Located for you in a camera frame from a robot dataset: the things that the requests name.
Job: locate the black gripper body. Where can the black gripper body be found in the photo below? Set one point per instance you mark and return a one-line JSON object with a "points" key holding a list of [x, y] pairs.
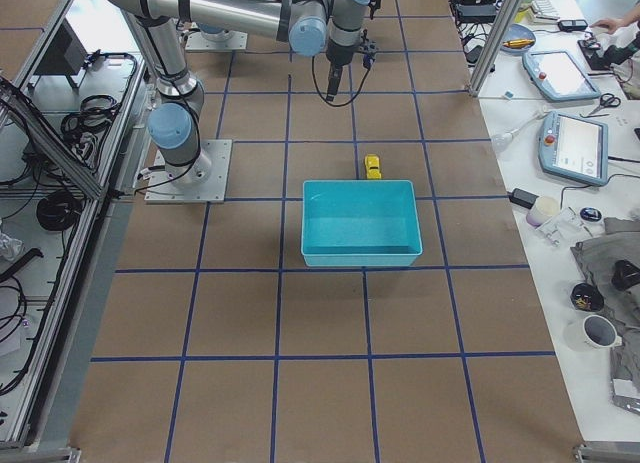
{"points": [[337, 56]]}

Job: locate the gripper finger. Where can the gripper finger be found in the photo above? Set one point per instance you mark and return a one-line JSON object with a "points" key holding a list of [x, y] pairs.
{"points": [[334, 80]]}

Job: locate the yellow beetle toy car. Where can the yellow beetle toy car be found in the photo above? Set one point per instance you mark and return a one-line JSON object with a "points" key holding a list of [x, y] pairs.
{"points": [[372, 164]]}

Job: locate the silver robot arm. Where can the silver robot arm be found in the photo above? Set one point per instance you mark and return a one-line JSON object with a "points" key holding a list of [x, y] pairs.
{"points": [[174, 125]]}

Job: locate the light blue plastic bin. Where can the light blue plastic bin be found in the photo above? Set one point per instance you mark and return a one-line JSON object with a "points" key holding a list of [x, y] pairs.
{"points": [[360, 223]]}

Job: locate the white light bulb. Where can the white light bulb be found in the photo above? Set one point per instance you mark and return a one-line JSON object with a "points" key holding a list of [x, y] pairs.
{"points": [[502, 140]]}

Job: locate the blue plate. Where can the blue plate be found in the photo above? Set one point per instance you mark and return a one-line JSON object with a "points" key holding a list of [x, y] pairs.
{"points": [[517, 31]]}

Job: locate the yellow screwdriver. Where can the yellow screwdriver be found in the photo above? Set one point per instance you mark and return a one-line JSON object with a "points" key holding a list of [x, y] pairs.
{"points": [[518, 43]]}

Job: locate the upper teach pendant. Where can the upper teach pendant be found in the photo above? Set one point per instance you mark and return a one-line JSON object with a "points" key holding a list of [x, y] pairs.
{"points": [[558, 77]]}

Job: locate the teach pendant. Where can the teach pendant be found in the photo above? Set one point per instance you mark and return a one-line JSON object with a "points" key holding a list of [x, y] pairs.
{"points": [[574, 148], [558, 77]]}

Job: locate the lower teach pendant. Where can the lower teach pendant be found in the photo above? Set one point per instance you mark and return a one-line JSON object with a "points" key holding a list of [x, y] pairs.
{"points": [[574, 148]]}

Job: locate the black scissors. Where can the black scissors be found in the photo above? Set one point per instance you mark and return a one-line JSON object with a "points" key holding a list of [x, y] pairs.
{"points": [[606, 100]]}

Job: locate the grey cloth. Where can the grey cloth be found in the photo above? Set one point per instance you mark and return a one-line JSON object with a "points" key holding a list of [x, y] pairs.
{"points": [[611, 264]]}

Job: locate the white mug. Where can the white mug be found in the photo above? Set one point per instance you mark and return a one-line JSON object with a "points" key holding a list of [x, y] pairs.
{"points": [[592, 332]]}

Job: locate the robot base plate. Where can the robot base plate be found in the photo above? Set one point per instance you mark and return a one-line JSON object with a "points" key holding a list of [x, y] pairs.
{"points": [[224, 41], [206, 180]]}

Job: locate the aluminium frame post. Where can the aluminium frame post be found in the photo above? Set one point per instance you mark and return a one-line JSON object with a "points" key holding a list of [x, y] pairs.
{"points": [[481, 71]]}

